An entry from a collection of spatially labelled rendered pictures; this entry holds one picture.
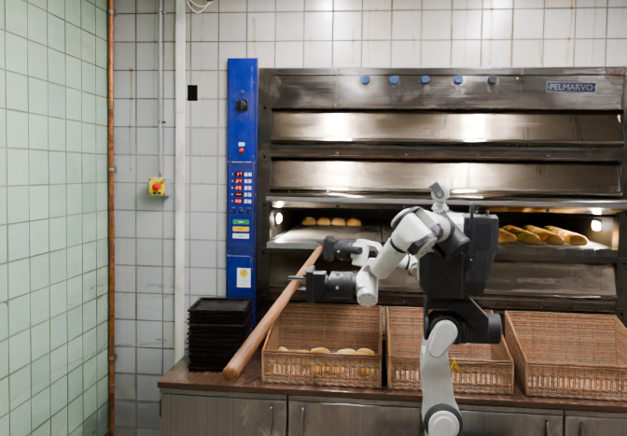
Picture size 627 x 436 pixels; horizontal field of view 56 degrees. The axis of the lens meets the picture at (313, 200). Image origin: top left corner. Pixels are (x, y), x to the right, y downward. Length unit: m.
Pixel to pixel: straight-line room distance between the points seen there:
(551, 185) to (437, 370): 1.32
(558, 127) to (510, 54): 0.44
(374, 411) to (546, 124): 1.66
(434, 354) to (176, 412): 1.28
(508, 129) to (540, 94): 0.24
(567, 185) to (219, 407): 2.03
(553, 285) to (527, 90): 1.01
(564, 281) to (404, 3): 1.66
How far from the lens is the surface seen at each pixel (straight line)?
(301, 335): 3.21
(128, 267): 3.46
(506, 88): 3.26
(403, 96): 3.19
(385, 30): 3.23
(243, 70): 3.23
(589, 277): 3.39
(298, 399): 2.82
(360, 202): 3.00
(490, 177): 3.20
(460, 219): 2.18
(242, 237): 3.21
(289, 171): 3.18
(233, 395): 2.87
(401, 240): 1.78
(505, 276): 3.27
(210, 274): 3.32
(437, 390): 2.38
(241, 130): 3.20
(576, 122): 3.33
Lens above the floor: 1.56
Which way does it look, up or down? 3 degrees down
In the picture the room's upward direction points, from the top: 1 degrees clockwise
